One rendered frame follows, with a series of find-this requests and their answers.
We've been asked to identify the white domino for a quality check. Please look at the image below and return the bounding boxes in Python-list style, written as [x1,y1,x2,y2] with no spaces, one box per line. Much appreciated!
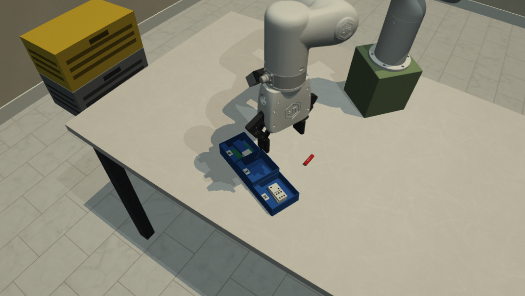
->
[268,183,287,202]

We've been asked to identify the blue rack of bins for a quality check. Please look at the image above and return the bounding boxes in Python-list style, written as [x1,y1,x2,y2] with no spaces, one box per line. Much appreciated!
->
[219,132,299,216]

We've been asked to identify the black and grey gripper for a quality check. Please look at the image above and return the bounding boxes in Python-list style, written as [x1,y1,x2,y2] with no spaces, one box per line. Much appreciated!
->
[245,74,318,153]

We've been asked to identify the red aaa battery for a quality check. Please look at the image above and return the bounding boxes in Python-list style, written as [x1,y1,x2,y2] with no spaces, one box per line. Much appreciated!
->
[303,154,314,166]

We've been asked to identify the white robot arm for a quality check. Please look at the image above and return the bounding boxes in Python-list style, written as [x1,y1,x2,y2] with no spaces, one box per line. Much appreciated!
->
[245,0,426,90]

